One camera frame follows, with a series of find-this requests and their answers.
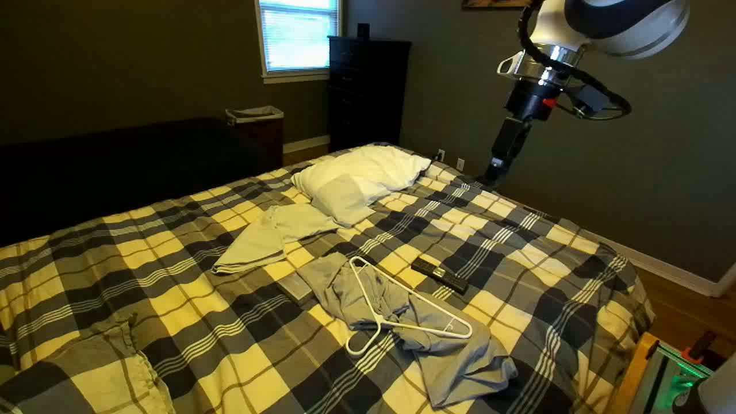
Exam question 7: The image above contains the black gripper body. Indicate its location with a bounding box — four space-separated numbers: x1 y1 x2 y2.
488 112 537 175

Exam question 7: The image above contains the black remote control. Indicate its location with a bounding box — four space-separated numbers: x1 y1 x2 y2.
410 255 472 298

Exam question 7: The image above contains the white pillow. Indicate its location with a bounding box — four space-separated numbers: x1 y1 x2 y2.
290 142 434 229

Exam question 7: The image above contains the dark tall dresser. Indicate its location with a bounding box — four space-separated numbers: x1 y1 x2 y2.
326 32 414 152

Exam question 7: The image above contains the white plastic hanger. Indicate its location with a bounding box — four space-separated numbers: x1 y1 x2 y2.
344 253 477 360

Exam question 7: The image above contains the grey crumpled garment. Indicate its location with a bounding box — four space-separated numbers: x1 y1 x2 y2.
298 252 520 410

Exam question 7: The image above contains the folded beige cloth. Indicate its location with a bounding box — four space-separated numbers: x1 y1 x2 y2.
212 203 341 277

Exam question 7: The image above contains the wooden board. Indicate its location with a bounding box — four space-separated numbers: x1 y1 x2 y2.
605 332 662 414

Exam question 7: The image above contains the grey rounded stand part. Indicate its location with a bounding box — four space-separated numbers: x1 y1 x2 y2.
694 354 736 414

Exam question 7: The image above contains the yellow black plaid blanket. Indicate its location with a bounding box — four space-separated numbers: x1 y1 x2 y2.
0 156 658 414

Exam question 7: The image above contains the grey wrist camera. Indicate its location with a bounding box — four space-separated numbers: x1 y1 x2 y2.
570 81 618 118

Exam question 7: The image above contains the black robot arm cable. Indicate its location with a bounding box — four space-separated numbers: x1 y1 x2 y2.
516 0 635 125

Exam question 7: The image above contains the framed wall picture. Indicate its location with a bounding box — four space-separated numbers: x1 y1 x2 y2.
460 0 533 11

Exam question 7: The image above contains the window with white frame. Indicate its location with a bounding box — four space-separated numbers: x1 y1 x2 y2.
254 0 347 85

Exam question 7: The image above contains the green frame object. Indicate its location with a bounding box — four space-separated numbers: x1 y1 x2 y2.
635 342 716 414

